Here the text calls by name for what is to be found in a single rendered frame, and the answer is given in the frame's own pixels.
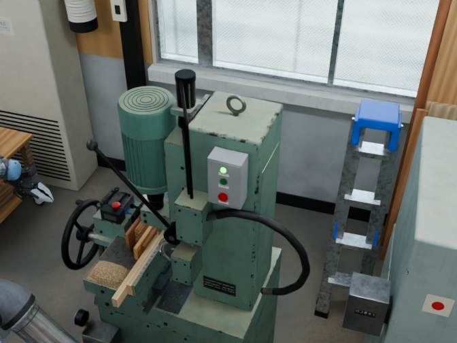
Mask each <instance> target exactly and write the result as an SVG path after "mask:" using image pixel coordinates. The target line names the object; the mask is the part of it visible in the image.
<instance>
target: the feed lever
mask: <svg viewBox="0 0 457 343"><path fill-rule="evenodd" d="M86 147H87V149H89V150H90V151H95V152H96V153H97V154H98V155H99V156H100V157H101V158H102V159H103V160H104V161H105V163H106V164H107V165H108V166H109V167H110V168H111V169H112V170H113V171H114V172H115V173H116V174H117V176H118V177H119V178H120V179H121V180H122V181H123V182H124V183H125V184H126V185H127V186H128V187H129V188H130V189H131V190H132V192H134V194H136V196H138V198H139V199H140V200H141V201H142V202H143V203H144V204H145V205H146V206H147V207H148V208H149V209H150V210H151V212H152V213H153V214H154V215H155V216H156V217H157V218H158V219H159V220H160V221H161V222H162V223H163V225H164V226H166V228H167V229H166V230H165V232H164V234H163V236H164V238H165V240H166V241H167V242H168V243H170V244H173V245H178V244H179V243H180V242H181V240H177V238H176V228H175V222H171V223H170V224H169V223H168V222H167V221H166V220H165V219H164V218H163V217H162V216H161V215H160V214H159V213H158V211H157V210H156V209H155V208H154V207H153V206H152V205H151V204H150V203H149V202H148V201H147V199H146V198H145V197H144V196H143V195H142V194H141V193H140V192H139V191H138V190H137V189H136V188H135V187H134V186H133V185H132V184H131V183H130V182H129V181H128V180H127V179H126V177H125V176H124V175H123V174H122V173H121V172H120V171H119V170H118V169H117V168H116V166H115V165H114V164H113V163H112V162H111V161H110V160H109V159H108V158H107V157H106V156H105V155H104V154H103V153H102V152H101V151H100V150H99V149H98V143H97V141H96V140H88V141H87V143H86ZM183 242H184V241H183ZM185 243H187V244H188V245H189V246H191V247H193V248H194V247H195V246H196V244H191V243H188V242H185Z"/></svg>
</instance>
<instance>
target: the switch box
mask: <svg viewBox="0 0 457 343"><path fill-rule="evenodd" d="M221 167H225V168H226V169H227V172H226V173H223V174H228V177H226V176H221V175H218V172H220V173H221V171H220V168H221ZM221 178H226V179H227V181H228V183H227V184H226V185H225V186H228V189H226V188H222V187H219V186H218V184H221V183H220V179H221ZM207 181H208V202H211V203H216V204H219V205H221V206H226V207H230V208H234V209H237V210H240V209H241V208H242V206H243V204H244V202H245V200H246V199H247V194H248V154H246V153H243V152H237V151H234V150H229V149H225V148H220V147H217V146H215V148H214V149H213V150H212V152H211V153H210V155H209V156H208V158H207ZM222 185H223V184H222ZM219 193H225V194H226V195H227V196H228V200H227V202H228V204H225V203H220V202H219V199H218V194H219Z"/></svg>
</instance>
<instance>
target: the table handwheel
mask: <svg viewBox="0 0 457 343"><path fill-rule="evenodd" d="M98 203H100V201H99V200H97V199H87V200H85V201H83V202H82V203H81V204H80V205H79V206H78V207H77V208H76V209H75V210H74V211H73V213H72V214H71V216H70V217H69V220H68V221H67V224H66V226H65V230H64V232H63V237H62V241H61V256H62V259H63V263H64V264H65V265H66V266H67V267H68V268H69V269H71V270H79V269H82V268H83V267H85V266H86V265H87V264H88V263H89V262H90V261H91V260H92V259H93V257H94V256H95V255H96V253H97V251H98V249H99V245H98V244H95V243H94V244H93V245H92V248H91V249H90V251H89V253H88V254H87V255H86V256H85V257H84V258H83V259H82V260H81V258H82V253H83V249H84V245H85V242H86V243H88V242H89V241H92V242H94V240H93V238H94V236H95V235H96V233H95V232H93V229H94V228H95V226H94V223H93V224H92V225H91V226H90V227H85V226H80V225H79V223H78V222H77V219H78V217H79V215H81V213H82V212H83V211H84V210H85V209H86V208H87V207H89V206H95V207H97V204H98ZM74 225H75V226H76V227H77V229H78V230H77V231H76V235H75V236H76V239H77V240H79V241H81V242H80V248H79V252H78V257H77V261H76V263H74V262H72V261H71V259H70V257H69V239H70V236H71V232H72V229H73V226H74Z"/></svg>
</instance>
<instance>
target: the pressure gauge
mask: <svg viewBox="0 0 457 343"><path fill-rule="evenodd" d="M88 318H89V311H87V310H84V309H82V308H80V309H79V310H78V311H77V312H76V314H75V316H74V318H73V324H74V325H77V326H80V327H83V326H84V327H88Z"/></svg>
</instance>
